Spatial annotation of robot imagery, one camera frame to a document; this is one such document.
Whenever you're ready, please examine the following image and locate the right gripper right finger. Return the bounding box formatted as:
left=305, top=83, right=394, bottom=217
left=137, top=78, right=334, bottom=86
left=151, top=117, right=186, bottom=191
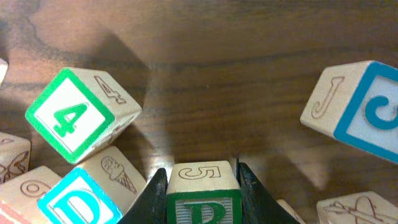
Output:
left=236, top=159, right=299, bottom=224

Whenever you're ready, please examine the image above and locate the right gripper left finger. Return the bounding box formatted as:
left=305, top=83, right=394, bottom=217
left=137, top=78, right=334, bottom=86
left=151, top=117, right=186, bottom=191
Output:
left=118, top=168, right=168, bottom=224

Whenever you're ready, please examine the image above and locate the green R block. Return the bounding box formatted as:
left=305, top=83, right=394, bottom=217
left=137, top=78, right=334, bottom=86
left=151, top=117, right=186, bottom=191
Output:
left=166, top=161, right=243, bottom=224

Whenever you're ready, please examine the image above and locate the yellow block right centre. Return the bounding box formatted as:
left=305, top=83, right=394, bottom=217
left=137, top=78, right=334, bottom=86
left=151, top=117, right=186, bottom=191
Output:
left=277, top=199, right=306, bottom=224

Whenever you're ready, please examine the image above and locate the blue D block centre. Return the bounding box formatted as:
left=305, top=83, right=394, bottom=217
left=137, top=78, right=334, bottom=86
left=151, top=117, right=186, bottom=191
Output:
left=37, top=146, right=146, bottom=223

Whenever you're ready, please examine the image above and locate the green J block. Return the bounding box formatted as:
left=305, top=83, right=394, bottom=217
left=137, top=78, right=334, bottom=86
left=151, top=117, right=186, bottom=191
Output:
left=317, top=191, right=397, bottom=224

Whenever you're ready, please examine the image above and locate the green 4 block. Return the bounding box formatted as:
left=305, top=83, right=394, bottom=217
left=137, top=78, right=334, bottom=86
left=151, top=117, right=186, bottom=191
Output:
left=25, top=67, right=142, bottom=164

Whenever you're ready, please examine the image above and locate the red I block lower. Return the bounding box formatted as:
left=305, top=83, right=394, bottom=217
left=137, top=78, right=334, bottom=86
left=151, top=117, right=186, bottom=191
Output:
left=1, top=166, right=62, bottom=223

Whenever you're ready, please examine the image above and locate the red i block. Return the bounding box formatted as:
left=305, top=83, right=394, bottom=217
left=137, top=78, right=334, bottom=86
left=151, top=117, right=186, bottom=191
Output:
left=1, top=133, right=31, bottom=184
left=1, top=166, right=62, bottom=223

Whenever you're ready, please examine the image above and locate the blue G block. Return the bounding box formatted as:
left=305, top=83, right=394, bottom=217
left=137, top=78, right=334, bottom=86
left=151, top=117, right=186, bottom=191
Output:
left=300, top=60, right=397, bottom=162

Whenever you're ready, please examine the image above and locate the red I block upper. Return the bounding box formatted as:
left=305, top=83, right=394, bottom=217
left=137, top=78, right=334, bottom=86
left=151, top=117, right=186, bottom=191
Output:
left=1, top=133, right=31, bottom=184

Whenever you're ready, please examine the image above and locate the blue L block top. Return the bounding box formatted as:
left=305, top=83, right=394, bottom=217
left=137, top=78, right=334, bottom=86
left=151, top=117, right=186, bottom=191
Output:
left=0, top=58, right=8, bottom=85

